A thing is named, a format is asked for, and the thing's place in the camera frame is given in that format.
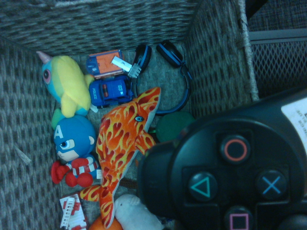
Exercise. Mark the green round object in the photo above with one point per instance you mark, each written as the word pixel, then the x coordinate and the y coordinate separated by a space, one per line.
pixel 172 127

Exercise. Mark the black gamepad with white sticker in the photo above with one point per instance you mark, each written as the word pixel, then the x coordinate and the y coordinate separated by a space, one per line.
pixel 216 167

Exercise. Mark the orange flame pattern shark plush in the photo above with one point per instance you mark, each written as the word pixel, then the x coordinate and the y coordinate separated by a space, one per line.
pixel 120 143

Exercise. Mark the orange ball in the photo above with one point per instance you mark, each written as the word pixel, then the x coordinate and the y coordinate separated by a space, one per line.
pixel 96 225

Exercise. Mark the white plush toy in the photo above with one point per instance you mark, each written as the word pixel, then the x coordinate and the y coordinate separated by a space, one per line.
pixel 134 215

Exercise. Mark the yellow blue plush with horn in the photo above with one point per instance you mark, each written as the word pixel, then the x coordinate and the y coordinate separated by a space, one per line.
pixel 69 83

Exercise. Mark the black blue headphones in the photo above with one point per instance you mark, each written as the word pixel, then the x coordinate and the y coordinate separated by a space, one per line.
pixel 185 91

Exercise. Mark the red white toy fire truck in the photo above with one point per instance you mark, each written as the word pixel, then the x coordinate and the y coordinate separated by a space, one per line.
pixel 72 213

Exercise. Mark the blue police toy car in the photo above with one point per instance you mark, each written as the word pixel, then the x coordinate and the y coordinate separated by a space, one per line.
pixel 110 92

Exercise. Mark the orange blue toy truck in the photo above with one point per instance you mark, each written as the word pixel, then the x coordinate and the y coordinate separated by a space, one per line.
pixel 103 63

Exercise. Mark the Captain America plush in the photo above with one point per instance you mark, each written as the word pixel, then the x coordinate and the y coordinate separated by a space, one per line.
pixel 72 134

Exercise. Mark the grey woven wicker basket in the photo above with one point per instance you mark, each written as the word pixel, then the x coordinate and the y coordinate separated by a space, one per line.
pixel 120 24

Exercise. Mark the white paper tag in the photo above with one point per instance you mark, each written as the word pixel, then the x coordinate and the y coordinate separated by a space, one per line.
pixel 121 63

